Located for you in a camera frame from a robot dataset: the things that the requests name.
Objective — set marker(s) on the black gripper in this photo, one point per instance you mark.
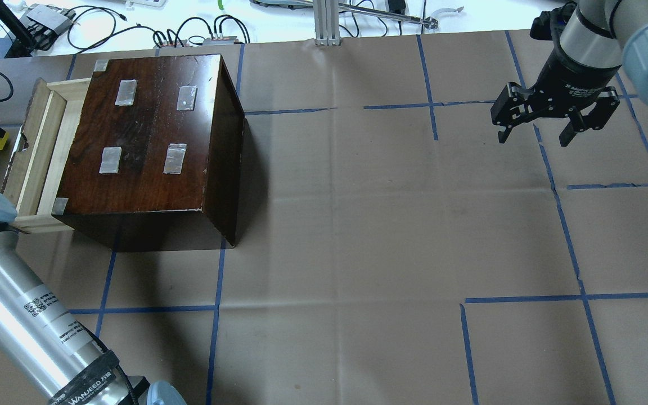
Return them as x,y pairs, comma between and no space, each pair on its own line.
573,77

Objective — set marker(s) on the light wooden drawer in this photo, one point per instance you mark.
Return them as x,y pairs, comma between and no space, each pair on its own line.
37,164

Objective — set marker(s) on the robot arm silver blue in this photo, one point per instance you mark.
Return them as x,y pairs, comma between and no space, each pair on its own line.
591,40
64,360

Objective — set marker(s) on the dark wooden drawer cabinet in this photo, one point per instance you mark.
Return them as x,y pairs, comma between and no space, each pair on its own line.
155,164

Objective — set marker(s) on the aluminium frame post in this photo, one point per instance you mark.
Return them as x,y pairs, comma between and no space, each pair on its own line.
326,22

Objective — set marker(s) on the grey usb hub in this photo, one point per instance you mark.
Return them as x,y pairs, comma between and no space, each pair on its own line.
53,18

